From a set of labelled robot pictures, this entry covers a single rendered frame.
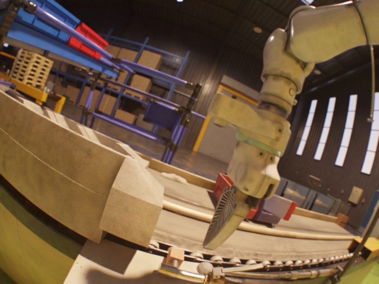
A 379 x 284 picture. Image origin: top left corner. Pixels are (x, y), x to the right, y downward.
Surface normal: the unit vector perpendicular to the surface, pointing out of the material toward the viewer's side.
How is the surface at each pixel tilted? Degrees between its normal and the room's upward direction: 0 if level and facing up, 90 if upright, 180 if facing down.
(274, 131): 90
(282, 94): 91
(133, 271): 0
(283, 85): 90
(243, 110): 90
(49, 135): 80
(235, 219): 101
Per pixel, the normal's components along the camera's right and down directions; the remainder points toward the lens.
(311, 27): -0.73, -0.29
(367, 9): -0.90, 0.09
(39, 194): 0.14, -0.06
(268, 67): -0.87, -0.32
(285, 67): -0.32, -0.06
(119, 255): 0.38, -0.92
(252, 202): 0.33, -0.77
